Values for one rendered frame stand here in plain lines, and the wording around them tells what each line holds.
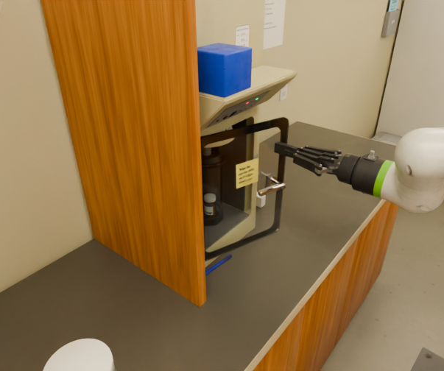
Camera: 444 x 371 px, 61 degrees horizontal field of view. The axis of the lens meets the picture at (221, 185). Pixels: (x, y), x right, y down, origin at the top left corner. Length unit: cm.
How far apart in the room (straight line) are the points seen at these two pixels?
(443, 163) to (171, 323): 74
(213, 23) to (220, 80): 17
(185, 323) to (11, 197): 60
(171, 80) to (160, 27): 10
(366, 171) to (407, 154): 15
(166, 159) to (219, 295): 45
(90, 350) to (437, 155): 78
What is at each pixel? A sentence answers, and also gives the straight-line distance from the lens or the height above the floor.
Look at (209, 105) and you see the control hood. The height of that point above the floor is 149.
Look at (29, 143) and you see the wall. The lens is 119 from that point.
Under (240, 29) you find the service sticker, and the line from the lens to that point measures 102.
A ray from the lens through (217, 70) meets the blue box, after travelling 82.
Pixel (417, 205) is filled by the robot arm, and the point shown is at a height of 130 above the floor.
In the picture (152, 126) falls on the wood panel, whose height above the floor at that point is 144.
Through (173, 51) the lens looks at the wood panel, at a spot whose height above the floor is 161.
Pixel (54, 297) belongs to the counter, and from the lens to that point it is 122.
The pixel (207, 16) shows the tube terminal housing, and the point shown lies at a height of 166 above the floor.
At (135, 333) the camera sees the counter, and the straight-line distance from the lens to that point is 106.
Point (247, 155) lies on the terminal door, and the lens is 104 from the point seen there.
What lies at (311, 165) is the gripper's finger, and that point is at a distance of 99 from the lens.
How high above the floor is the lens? 176
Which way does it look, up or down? 30 degrees down
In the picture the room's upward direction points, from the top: straight up
